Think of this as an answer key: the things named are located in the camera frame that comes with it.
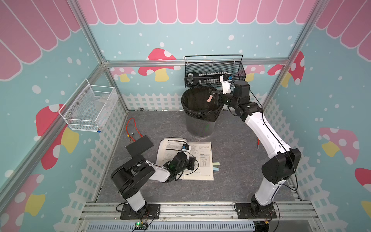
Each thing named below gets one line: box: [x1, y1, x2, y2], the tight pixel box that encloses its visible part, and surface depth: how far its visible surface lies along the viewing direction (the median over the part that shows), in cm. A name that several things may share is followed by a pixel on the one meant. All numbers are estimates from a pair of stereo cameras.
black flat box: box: [125, 134, 154, 158], surface depth 100 cm
